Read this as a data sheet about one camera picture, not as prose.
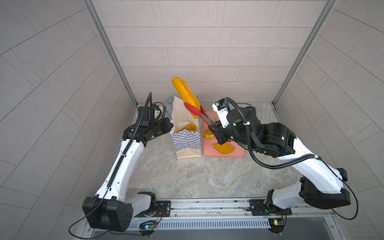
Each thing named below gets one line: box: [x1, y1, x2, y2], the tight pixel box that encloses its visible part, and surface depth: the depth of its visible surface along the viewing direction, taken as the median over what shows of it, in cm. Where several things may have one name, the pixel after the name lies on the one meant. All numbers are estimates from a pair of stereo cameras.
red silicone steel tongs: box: [184, 102, 216, 126], surface depth 61 cm
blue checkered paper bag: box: [170, 96, 202, 159], surface depth 78 cm
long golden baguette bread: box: [171, 77, 201, 119], surface depth 62 cm
